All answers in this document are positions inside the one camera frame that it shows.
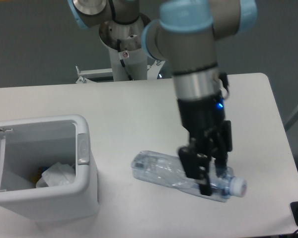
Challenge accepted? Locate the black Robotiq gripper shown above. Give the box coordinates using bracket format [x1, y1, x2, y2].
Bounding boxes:
[177, 91, 232, 196]

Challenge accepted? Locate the clear plastic water bottle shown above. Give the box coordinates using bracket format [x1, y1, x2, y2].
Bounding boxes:
[131, 151, 247, 202]

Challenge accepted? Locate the white paper wrapper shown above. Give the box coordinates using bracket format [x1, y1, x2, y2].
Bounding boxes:
[36, 162, 75, 188]

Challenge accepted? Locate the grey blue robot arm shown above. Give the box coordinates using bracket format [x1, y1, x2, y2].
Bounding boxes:
[68, 0, 257, 196]

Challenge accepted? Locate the white plastic trash can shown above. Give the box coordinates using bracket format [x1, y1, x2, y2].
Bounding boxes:
[0, 115, 99, 222]

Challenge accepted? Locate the blue yellow snack bag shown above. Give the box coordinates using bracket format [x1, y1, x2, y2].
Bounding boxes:
[31, 167, 49, 184]

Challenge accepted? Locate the white metal base frame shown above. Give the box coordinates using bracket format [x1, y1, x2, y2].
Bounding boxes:
[75, 53, 191, 84]

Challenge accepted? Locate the black cable on pedestal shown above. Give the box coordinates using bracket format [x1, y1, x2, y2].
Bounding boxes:
[117, 39, 134, 81]

